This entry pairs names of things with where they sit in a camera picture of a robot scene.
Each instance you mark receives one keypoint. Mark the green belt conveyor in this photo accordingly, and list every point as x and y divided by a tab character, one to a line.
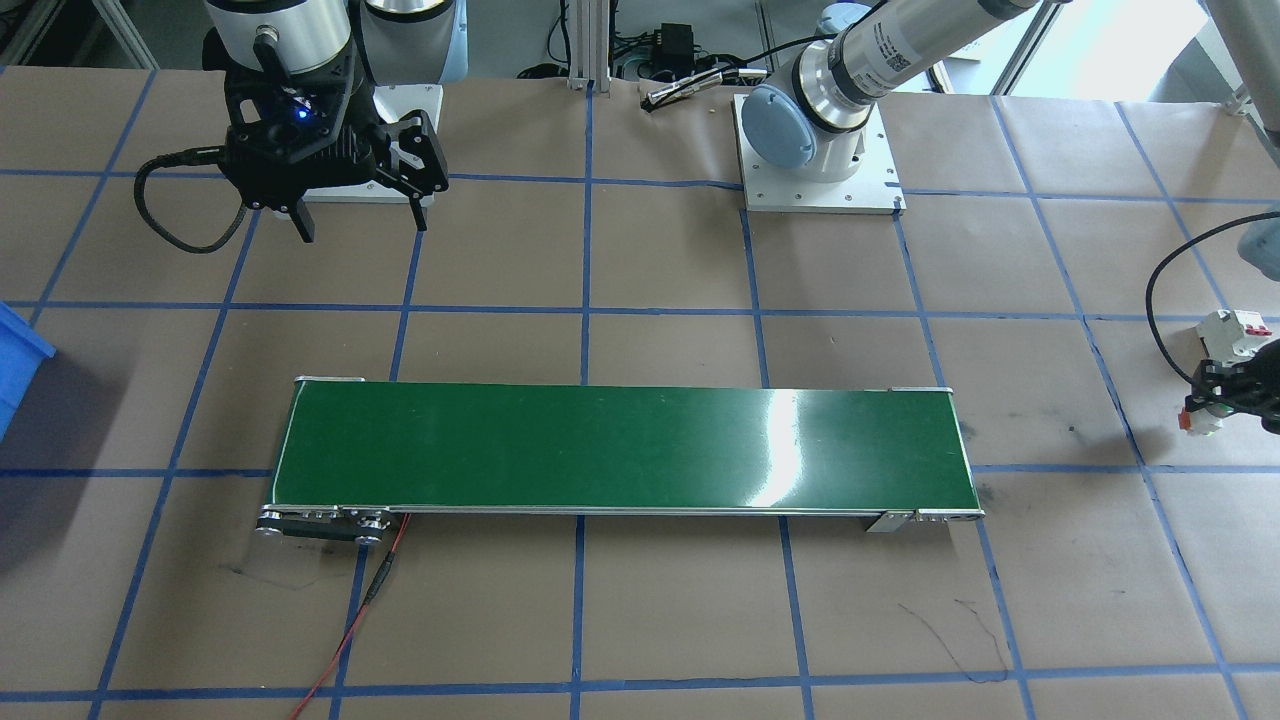
600	450

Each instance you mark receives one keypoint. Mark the white circuit breaker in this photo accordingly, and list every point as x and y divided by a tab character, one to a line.
1230	335

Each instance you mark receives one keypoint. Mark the black power adapter box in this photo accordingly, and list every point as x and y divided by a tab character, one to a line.
677	45

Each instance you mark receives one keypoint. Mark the silver metal connector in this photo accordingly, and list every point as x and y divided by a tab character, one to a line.
680	88

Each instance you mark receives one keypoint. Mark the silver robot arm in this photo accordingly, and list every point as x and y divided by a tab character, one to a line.
280	25
850	70

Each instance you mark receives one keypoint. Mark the blue open-front plastic bin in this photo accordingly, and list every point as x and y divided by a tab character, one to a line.
15	370

